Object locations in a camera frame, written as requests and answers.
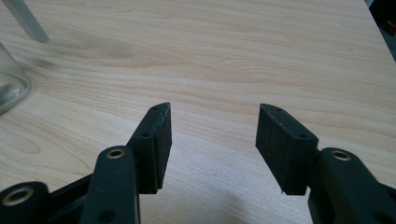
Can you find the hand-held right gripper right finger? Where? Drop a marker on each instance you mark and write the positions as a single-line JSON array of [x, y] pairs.
[[285, 149]]

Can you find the clear glass jar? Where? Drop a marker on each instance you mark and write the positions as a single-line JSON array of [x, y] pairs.
[[11, 82]]

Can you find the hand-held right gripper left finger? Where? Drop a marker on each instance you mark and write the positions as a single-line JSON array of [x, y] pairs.
[[152, 149]]

